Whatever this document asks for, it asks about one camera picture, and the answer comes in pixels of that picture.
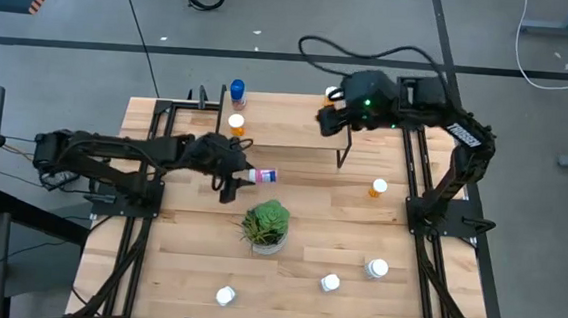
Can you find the black power strip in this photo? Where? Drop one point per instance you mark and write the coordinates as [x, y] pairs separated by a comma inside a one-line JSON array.
[[59, 183]]

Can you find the orange pill bottle white cap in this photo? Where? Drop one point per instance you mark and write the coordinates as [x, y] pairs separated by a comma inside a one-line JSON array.
[[329, 90], [379, 185], [236, 120]]

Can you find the grey triangle-pattern plant pot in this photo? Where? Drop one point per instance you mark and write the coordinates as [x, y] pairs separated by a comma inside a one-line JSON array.
[[270, 247]]

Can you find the white medicine bottle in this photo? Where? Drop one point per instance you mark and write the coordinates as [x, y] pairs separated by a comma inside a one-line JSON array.
[[330, 282], [377, 268], [225, 294]]

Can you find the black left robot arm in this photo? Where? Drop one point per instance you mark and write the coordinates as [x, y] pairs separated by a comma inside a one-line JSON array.
[[114, 144]]

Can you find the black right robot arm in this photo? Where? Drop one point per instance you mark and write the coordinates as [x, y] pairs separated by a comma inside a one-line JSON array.
[[465, 141]]

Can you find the pink bottle with white cap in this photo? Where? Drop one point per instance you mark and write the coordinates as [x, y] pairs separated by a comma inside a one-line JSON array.
[[265, 176]]

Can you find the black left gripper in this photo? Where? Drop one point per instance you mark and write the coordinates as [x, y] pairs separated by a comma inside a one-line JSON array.
[[214, 156]]

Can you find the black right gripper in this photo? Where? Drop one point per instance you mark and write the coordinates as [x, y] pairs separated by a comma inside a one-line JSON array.
[[368, 97]]

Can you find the green artificial succulent plant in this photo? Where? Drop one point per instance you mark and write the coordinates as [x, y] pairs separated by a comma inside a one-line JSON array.
[[270, 218]]

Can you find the brown bottle with blue cap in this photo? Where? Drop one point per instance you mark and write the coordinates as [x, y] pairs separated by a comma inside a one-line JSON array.
[[237, 89]]

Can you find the black aluminium table frame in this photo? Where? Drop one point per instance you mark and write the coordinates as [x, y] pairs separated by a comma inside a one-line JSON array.
[[411, 185]]

